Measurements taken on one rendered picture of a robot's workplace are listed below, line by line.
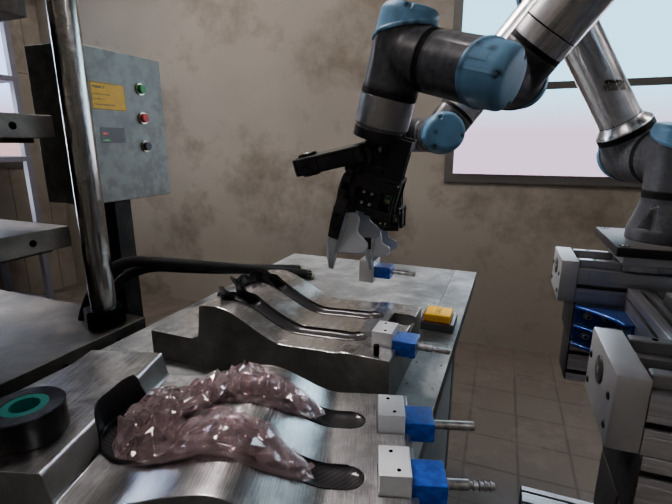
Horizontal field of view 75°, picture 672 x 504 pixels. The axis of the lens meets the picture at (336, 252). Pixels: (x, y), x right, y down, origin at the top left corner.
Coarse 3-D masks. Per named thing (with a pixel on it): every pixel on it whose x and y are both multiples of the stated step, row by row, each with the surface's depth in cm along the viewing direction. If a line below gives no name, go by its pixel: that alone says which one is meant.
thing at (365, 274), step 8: (360, 264) 105; (376, 264) 106; (384, 264) 106; (392, 264) 106; (360, 272) 105; (368, 272) 104; (376, 272) 104; (384, 272) 103; (392, 272) 104; (400, 272) 103; (408, 272) 103; (360, 280) 106; (368, 280) 105
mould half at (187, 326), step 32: (256, 288) 92; (192, 320) 94; (224, 320) 81; (256, 320) 81; (320, 320) 88; (352, 320) 87; (384, 320) 86; (416, 320) 89; (160, 352) 89; (192, 352) 86; (224, 352) 83; (256, 352) 80; (288, 352) 77; (320, 352) 75; (352, 352) 73; (384, 352) 73; (320, 384) 76; (352, 384) 74; (384, 384) 71
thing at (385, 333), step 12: (384, 324) 78; (396, 324) 78; (372, 336) 75; (384, 336) 74; (396, 336) 76; (408, 336) 76; (396, 348) 74; (408, 348) 74; (420, 348) 74; (432, 348) 74; (444, 348) 73
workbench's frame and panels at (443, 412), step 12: (468, 300) 126; (444, 384) 86; (444, 396) 138; (444, 408) 141; (444, 432) 149; (432, 444) 120; (444, 444) 153; (420, 456) 64; (432, 456) 122; (444, 456) 157
